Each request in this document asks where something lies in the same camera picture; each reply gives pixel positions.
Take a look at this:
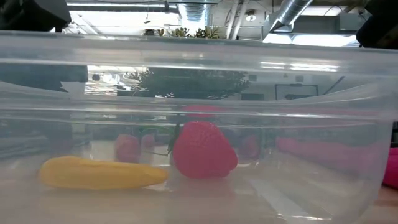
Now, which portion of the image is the large red toy strawberry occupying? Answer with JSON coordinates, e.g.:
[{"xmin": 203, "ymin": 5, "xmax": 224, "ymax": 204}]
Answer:
[{"xmin": 139, "ymin": 120, "xmax": 239, "ymax": 180}]

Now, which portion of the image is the yellow toy banana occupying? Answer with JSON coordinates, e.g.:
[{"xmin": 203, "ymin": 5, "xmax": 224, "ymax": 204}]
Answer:
[{"xmin": 38, "ymin": 155, "xmax": 170, "ymax": 191}]

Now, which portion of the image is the clear plastic tupperware container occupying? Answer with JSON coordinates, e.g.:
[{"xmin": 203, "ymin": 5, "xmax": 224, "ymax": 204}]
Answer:
[{"xmin": 0, "ymin": 30, "xmax": 398, "ymax": 224}]

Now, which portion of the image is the green artificial potted plant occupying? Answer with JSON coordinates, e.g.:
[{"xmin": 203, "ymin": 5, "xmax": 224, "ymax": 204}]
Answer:
[{"xmin": 124, "ymin": 26, "xmax": 250, "ymax": 100}]

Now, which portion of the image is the pink lumpy toy fruit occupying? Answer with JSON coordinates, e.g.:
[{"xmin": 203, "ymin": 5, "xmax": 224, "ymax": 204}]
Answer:
[{"xmin": 141, "ymin": 134, "xmax": 156, "ymax": 149}]

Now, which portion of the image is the silver ventilation duct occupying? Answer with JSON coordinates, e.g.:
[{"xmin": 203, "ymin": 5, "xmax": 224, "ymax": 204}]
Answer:
[
  {"xmin": 261, "ymin": 0, "xmax": 313, "ymax": 34},
  {"xmin": 178, "ymin": 2, "xmax": 215, "ymax": 32}
]

